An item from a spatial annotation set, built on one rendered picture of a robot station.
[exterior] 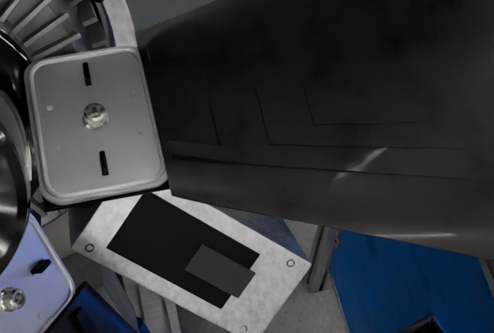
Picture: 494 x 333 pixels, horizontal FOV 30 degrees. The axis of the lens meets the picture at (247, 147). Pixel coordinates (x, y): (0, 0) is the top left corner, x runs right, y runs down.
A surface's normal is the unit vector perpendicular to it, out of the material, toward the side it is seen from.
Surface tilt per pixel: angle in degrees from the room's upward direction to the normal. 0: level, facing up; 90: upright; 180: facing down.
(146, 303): 0
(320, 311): 0
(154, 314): 0
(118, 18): 50
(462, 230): 25
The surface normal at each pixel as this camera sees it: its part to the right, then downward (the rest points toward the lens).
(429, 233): 0.20, 0.01
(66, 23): 0.87, -0.38
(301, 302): 0.05, -0.51
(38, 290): 0.82, -0.15
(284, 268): 0.22, 0.32
